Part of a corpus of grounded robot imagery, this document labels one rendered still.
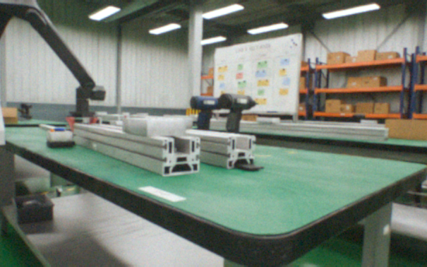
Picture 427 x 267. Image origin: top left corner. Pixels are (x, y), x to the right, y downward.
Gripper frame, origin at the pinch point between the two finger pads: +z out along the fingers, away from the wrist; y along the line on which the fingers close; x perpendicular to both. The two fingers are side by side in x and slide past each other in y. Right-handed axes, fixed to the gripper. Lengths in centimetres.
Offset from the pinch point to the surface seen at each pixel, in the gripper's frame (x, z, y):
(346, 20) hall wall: 430, -362, 1013
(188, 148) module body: -84, -1, 1
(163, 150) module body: -85, -1, -6
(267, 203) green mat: -112, 5, -2
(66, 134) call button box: -20.8, -0.4, -11.4
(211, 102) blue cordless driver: -41, -15, 42
